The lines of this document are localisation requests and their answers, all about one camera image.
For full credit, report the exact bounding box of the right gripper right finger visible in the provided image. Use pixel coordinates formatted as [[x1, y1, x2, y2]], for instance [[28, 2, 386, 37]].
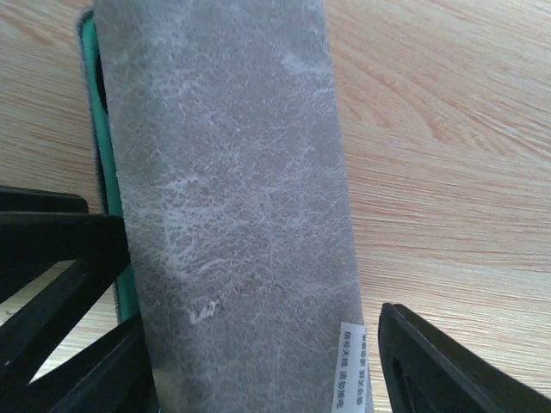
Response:
[[378, 303, 550, 413]]

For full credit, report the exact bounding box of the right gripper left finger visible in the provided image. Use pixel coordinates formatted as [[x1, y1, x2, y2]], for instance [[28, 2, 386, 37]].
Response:
[[16, 314, 158, 412]]

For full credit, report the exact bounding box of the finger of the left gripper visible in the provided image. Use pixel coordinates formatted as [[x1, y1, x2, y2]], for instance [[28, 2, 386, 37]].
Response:
[[1, 186, 129, 387]]

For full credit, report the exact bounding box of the grey glasses case green inside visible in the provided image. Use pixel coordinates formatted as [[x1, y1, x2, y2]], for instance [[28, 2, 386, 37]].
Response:
[[93, 1, 373, 412]]

